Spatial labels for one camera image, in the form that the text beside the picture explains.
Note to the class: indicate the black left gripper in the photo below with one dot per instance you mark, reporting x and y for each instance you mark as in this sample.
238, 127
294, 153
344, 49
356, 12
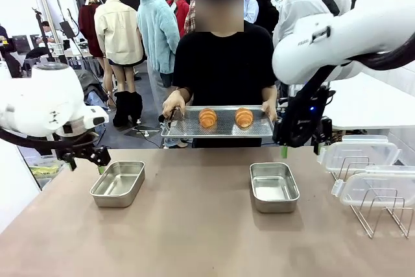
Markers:
76, 145

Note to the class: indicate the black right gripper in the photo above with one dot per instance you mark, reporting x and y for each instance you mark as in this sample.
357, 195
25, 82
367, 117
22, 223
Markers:
300, 124

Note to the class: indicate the rectangular steel container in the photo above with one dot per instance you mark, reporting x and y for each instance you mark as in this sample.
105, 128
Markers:
274, 187
117, 184

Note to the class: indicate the golden croissant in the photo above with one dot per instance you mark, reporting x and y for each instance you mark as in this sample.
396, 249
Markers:
244, 117
207, 118

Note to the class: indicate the silver metal baking tray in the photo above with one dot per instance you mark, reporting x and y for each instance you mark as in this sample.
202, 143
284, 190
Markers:
223, 130

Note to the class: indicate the clear plastic clip lid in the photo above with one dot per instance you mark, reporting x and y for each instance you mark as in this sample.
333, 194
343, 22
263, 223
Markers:
382, 186
360, 152

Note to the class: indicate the metal tongs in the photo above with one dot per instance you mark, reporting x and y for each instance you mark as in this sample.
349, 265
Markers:
172, 119

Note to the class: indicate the person's right forearm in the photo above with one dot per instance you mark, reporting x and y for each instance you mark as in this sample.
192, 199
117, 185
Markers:
184, 92

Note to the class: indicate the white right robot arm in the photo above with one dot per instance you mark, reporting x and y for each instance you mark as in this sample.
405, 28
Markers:
340, 33

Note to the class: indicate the person's left forearm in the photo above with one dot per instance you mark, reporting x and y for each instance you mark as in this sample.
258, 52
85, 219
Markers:
269, 93

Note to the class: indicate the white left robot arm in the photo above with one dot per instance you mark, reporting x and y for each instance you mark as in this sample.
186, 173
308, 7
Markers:
39, 95

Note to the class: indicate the person's left hand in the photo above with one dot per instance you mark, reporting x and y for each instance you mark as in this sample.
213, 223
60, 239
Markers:
270, 110

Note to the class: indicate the person's right hand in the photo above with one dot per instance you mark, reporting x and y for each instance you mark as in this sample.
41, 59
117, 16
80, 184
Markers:
174, 102

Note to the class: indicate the clear plastic storage bin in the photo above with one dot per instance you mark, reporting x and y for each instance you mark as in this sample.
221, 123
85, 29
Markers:
45, 176

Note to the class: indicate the pile of grey clothes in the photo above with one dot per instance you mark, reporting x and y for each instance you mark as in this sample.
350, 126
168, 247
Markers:
92, 85

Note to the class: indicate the white side table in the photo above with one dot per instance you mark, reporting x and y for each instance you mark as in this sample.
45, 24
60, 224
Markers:
369, 105

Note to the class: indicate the person in black t-shirt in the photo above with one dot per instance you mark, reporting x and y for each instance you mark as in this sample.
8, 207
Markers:
223, 69

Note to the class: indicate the seated person in white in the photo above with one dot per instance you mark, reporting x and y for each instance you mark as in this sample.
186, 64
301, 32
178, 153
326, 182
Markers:
48, 35

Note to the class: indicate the black monitor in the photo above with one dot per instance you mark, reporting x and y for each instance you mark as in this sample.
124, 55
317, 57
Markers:
23, 44

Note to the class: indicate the light stand with black box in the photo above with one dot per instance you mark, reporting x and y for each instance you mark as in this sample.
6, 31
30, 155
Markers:
67, 28

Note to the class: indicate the cream jacket mannequin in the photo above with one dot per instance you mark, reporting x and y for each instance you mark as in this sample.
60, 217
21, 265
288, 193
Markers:
118, 30

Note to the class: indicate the black tripod stand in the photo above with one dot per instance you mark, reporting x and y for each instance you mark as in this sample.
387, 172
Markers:
42, 33

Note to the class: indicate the maroon sweater mannequin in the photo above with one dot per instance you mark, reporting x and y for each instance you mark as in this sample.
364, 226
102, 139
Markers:
87, 24

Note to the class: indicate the black coat mannequin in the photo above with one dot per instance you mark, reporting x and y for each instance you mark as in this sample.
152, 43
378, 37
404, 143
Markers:
267, 14

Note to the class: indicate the white shirt mannequin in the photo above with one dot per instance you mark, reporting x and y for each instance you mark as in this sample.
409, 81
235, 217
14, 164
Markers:
301, 4

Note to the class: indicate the teal fleece mannequin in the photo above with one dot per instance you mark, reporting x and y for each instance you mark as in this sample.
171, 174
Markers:
157, 30

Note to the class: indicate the standing person in dark shirt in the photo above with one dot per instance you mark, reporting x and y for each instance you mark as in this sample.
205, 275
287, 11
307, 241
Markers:
3, 35

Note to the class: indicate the plaid shirt hooded mannequin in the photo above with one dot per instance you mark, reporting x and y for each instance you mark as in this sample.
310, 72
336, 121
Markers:
190, 17

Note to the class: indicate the red jacket mannequin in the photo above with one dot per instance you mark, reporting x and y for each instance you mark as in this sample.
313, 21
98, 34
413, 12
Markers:
181, 11

